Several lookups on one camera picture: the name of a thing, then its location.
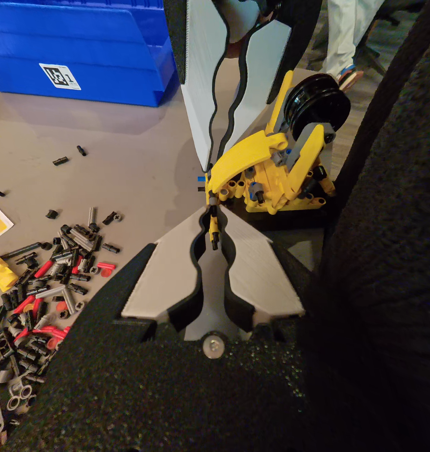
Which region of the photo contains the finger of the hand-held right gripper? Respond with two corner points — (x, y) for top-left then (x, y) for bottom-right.
(213, 19), (293, 168)
(181, 0), (231, 172)

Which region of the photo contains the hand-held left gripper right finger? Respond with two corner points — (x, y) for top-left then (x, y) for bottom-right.
(217, 206), (306, 332)

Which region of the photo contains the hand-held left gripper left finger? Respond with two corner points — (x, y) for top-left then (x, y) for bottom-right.
(121, 206), (207, 332)

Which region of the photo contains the yellow curved panel with axle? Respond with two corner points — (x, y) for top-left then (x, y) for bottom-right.
(197, 130), (290, 252)

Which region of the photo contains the yellow brick vehicle model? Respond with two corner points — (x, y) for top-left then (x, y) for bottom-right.
(215, 69), (351, 214)

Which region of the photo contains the pile of black red pins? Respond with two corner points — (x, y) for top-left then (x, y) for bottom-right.
(0, 206), (125, 354)

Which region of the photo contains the blue plastic bin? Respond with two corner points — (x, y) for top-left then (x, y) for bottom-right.
(0, 0), (177, 107)

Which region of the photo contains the black chair base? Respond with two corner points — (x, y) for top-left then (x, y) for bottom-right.
(354, 16), (402, 76)

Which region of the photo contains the person's black knit sweater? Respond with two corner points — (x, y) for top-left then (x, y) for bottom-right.
(307, 0), (430, 452)

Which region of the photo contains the yellow wedge brick piece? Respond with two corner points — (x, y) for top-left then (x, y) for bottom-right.
(0, 254), (19, 292)

